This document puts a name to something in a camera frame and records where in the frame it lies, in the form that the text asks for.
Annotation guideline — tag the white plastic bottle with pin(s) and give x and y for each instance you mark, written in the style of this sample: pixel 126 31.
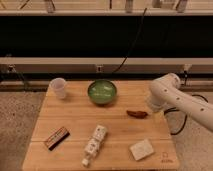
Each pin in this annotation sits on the white plastic bottle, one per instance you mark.
pixel 93 146

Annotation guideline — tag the white sponge block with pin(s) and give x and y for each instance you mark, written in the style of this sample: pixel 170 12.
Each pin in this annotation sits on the white sponge block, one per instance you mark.
pixel 142 149

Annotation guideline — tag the translucent plastic cup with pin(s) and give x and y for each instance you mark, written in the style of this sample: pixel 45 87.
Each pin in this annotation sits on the translucent plastic cup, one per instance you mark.
pixel 58 85

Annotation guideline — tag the brown chocolate bar box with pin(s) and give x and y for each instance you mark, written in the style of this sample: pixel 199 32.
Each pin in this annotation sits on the brown chocolate bar box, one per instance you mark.
pixel 56 138

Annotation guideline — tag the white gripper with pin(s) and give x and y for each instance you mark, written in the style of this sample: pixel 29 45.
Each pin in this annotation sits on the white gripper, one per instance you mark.
pixel 155 103

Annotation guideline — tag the grey metal rail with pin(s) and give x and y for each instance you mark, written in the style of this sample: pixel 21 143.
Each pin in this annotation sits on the grey metal rail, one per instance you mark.
pixel 107 65

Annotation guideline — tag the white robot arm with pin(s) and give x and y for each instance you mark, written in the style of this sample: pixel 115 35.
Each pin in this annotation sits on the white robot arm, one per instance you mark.
pixel 166 90

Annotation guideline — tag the green bowl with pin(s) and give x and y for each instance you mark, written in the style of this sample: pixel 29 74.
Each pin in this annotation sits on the green bowl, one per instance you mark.
pixel 102 92

